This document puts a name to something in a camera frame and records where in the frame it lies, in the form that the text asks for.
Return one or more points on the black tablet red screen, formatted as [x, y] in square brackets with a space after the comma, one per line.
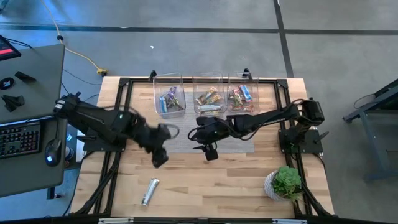
[7, 49]

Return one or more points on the red orange granola bar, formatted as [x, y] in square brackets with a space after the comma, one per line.
[245, 108]

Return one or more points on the black computer mouse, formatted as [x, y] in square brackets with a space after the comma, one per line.
[53, 152]

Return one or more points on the orange tan granola bar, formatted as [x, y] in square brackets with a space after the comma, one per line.
[205, 97]

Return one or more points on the succulent in white pot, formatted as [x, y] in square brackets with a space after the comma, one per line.
[286, 182]

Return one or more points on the light blue granola bar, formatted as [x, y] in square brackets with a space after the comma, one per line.
[163, 104]

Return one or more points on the blue and red granola bar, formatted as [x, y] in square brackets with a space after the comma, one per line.
[245, 92]

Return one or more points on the black plastic bracket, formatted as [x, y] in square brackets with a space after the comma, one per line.
[14, 102]

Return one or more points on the grey side desk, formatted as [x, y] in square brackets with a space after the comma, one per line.
[34, 77]

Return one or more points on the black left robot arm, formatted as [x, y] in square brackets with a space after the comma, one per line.
[93, 119]

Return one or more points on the clear plastic bin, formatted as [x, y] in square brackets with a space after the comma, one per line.
[160, 84]
[202, 82]
[253, 84]

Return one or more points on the white metal bracket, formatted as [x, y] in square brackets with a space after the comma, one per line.
[115, 220]
[289, 221]

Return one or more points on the purple blue granola bar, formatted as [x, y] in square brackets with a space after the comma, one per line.
[173, 92]

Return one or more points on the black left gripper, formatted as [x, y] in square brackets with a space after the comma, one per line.
[157, 140]

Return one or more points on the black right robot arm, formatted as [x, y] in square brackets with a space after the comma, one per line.
[264, 118]

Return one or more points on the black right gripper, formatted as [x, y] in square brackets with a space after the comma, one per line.
[216, 130]

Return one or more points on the dark metal cart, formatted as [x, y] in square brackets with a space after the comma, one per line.
[385, 96]

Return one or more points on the small black block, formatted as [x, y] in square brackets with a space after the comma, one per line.
[25, 76]

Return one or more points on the black aluminium table frame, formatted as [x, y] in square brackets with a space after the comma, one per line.
[124, 82]

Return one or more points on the black backlit keyboard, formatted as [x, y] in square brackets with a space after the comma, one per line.
[18, 140]

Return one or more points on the blue white bottle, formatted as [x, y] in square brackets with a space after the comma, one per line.
[69, 137]

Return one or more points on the black round disc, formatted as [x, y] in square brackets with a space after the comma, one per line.
[6, 83]

